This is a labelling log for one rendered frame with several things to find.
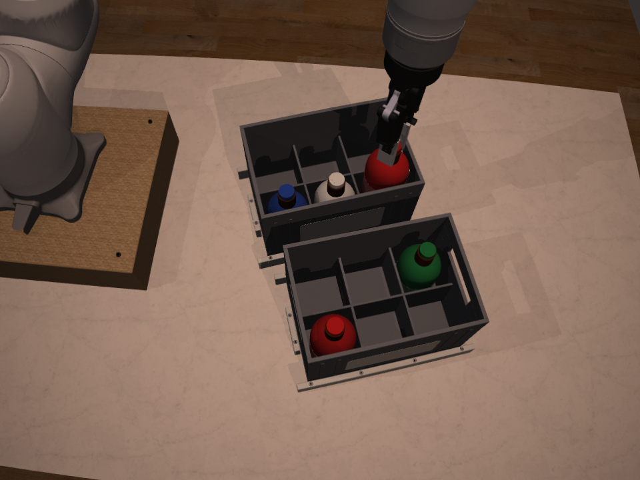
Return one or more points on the beige bottle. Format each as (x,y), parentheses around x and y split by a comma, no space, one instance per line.
(333,188)

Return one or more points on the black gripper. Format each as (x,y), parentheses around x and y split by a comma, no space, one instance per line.
(406,94)

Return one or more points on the green bottle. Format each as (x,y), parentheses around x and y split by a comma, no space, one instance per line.
(418,266)

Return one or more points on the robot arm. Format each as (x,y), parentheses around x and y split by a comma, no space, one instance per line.
(45,169)

